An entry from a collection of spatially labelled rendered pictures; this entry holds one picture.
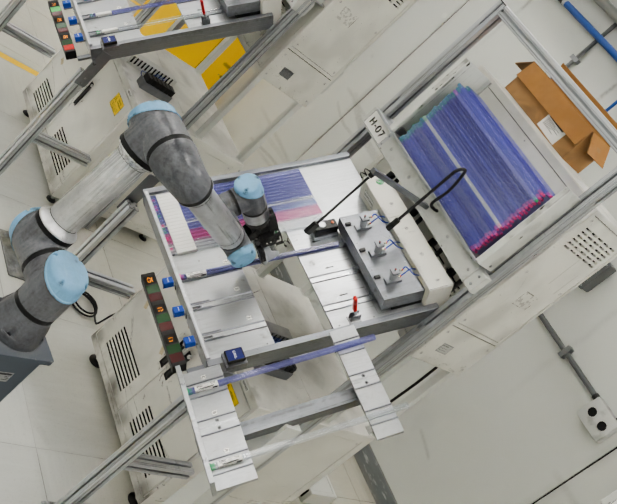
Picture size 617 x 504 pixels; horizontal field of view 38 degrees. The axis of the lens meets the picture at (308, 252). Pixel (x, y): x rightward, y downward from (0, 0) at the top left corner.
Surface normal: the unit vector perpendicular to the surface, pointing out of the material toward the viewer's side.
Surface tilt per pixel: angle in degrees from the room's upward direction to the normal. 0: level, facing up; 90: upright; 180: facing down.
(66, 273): 7
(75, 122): 90
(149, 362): 90
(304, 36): 90
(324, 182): 43
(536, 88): 80
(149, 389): 90
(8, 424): 0
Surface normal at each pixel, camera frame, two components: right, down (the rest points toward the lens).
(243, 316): 0.11, -0.66
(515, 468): -0.60, -0.30
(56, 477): 0.71, -0.62
